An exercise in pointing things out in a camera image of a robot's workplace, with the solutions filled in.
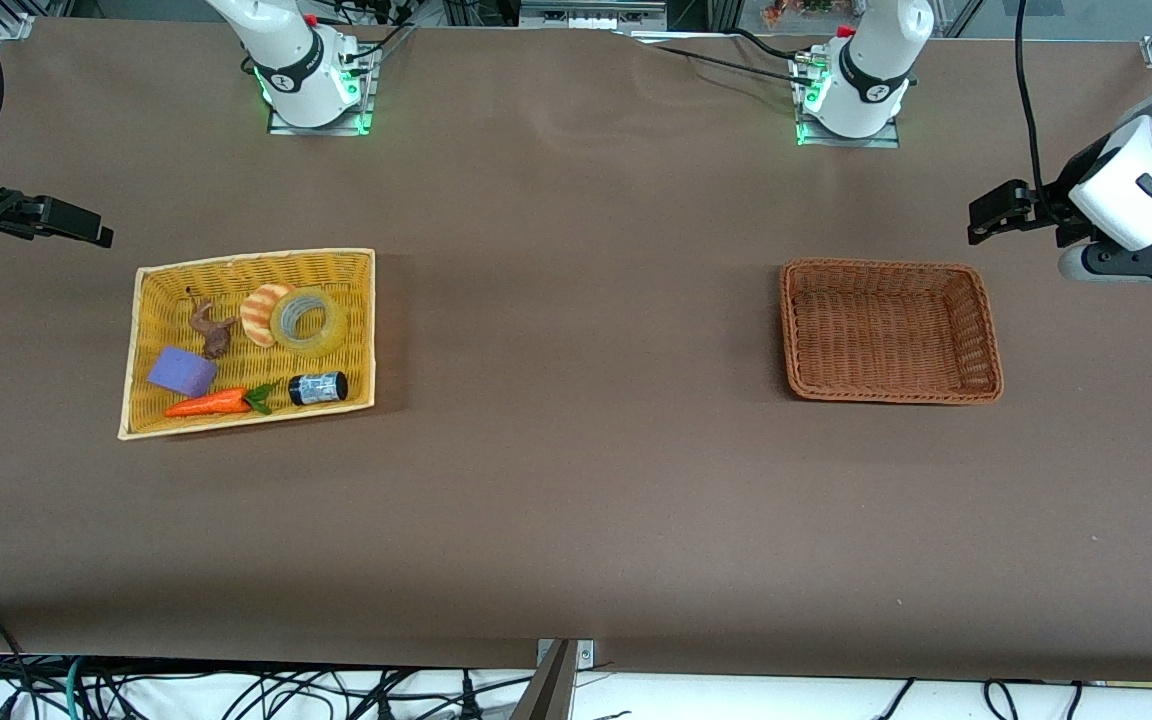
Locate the brown wicker basket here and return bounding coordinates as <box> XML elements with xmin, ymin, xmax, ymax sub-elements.
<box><xmin>779</xmin><ymin>258</ymin><xmax>1005</xmax><ymax>406</ymax></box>

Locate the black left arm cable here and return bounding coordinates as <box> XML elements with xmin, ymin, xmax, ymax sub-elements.
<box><xmin>1012</xmin><ymin>0</ymin><xmax>1049</xmax><ymax>201</ymax></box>

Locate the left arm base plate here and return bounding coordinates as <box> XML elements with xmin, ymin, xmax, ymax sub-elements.
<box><xmin>789</xmin><ymin>48</ymin><xmax>903</xmax><ymax>150</ymax></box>

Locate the yellow woven basket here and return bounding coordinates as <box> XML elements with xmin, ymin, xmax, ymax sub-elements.
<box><xmin>117</xmin><ymin>247</ymin><xmax>378</xmax><ymax>442</ymax></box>

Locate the orange toy carrot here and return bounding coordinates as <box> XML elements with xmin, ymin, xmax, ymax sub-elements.
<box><xmin>164</xmin><ymin>380</ymin><xmax>282</xmax><ymax>419</ymax></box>

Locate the grey metal box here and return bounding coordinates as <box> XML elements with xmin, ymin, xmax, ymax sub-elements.
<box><xmin>521</xmin><ymin>0</ymin><xmax>667</xmax><ymax>31</ymax></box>

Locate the toy croissant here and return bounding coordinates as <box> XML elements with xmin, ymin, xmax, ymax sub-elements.
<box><xmin>240</xmin><ymin>282</ymin><xmax>297</xmax><ymax>349</ymax></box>

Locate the purple foam block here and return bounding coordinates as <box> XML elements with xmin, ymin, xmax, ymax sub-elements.
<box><xmin>146</xmin><ymin>346</ymin><xmax>220</xmax><ymax>398</ymax></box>

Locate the brown toy lion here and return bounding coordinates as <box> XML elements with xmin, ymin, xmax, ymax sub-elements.
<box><xmin>186</xmin><ymin>288</ymin><xmax>239</xmax><ymax>361</ymax></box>

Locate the grey metal pole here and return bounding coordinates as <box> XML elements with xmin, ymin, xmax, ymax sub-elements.
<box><xmin>511</xmin><ymin>640</ymin><xmax>577</xmax><ymax>720</ymax></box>

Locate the small metal table bracket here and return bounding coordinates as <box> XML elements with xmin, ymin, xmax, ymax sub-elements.
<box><xmin>536</xmin><ymin>638</ymin><xmax>597</xmax><ymax>671</ymax></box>

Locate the small black labelled can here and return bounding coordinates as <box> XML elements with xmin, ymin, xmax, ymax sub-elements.
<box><xmin>288</xmin><ymin>371</ymin><xmax>350</xmax><ymax>407</ymax></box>

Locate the clear yellowish tape roll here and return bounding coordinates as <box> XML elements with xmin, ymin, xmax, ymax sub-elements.
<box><xmin>269</xmin><ymin>286</ymin><xmax>349</xmax><ymax>358</ymax></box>

